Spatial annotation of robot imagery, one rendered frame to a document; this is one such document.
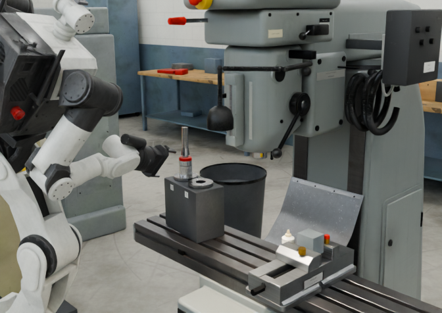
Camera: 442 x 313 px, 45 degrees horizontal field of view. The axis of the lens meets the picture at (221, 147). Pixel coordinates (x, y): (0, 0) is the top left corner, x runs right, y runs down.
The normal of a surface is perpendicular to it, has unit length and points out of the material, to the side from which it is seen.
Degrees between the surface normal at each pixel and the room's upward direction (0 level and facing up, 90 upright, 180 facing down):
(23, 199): 114
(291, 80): 90
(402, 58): 90
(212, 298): 0
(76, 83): 68
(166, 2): 90
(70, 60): 76
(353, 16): 90
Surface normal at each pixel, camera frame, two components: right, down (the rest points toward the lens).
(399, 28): -0.72, 0.18
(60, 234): 0.79, -0.40
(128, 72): 0.70, 0.17
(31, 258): -0.40, 0.23
